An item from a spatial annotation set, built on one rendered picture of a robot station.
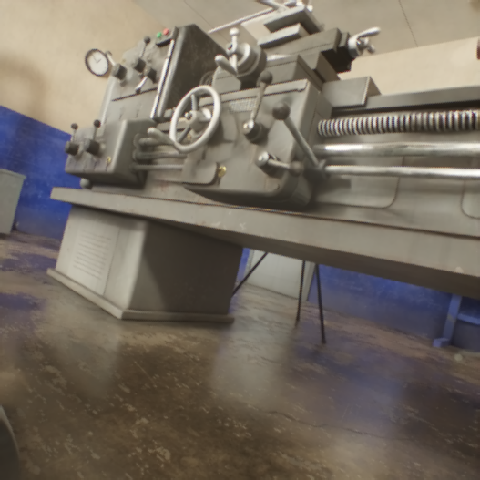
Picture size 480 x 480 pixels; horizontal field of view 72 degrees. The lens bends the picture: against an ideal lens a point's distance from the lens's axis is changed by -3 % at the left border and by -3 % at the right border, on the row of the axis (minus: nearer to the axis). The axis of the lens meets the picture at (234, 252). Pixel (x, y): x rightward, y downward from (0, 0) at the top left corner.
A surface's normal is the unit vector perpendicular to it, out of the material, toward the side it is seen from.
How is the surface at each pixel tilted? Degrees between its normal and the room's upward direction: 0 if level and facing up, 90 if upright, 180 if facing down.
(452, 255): 90
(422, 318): 90
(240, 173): 90
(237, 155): 90
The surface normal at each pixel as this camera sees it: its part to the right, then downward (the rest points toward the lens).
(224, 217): -0.64, -0.17
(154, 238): 0.73, 0.17
